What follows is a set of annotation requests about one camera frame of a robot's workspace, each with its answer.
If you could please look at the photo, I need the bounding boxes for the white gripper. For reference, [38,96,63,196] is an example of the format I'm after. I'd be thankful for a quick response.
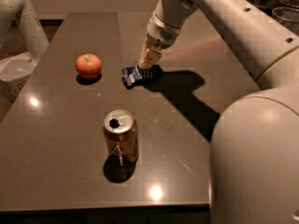
[138,12,181,69]

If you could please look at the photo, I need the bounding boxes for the blue rxbar blueberry wrapper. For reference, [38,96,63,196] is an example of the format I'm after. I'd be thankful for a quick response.
[121,63,164,90]

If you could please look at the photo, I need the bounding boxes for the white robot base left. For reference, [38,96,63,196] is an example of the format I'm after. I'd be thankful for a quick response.
[0,0,49,101]

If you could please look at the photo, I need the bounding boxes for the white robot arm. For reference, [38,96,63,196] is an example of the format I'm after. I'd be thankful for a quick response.
[140,0,299,224]

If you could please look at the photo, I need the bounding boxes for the red apple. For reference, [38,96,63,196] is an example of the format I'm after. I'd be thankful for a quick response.
[75,54,102,79]

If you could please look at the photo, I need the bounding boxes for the brown soda can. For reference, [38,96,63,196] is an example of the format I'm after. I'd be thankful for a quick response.
[103,109,139,166]

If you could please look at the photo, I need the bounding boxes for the glass jar with black lid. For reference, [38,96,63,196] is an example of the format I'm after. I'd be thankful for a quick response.
[247,0,280,12]

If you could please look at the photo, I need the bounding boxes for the clear glass bowl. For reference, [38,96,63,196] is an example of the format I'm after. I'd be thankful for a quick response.
[272,7,299,35]

